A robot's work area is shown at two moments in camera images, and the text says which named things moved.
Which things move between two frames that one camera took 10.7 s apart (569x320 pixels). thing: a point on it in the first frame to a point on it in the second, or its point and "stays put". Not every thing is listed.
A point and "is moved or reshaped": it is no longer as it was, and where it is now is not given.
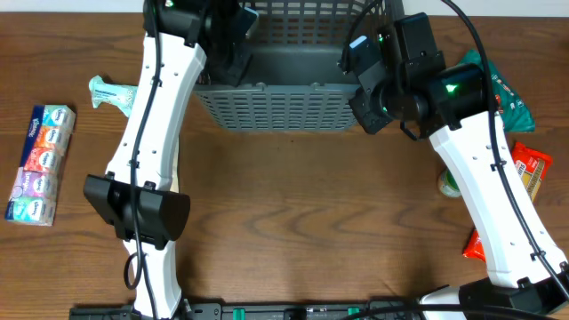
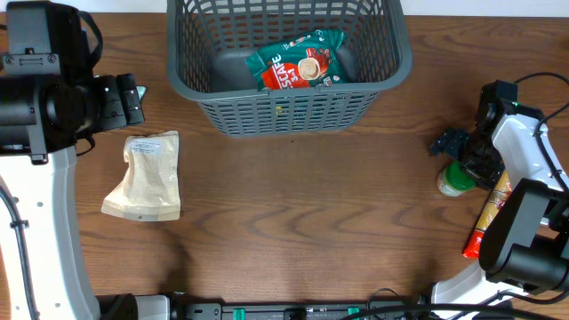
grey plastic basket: (299, 80) stays put
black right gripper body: (380, 108) to (481, 160)
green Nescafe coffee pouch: (516, 117) is moved or reshaped
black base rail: (397, 309) stays put
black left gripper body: (233, 67) to (121, 107)
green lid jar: (448, 184) stays put
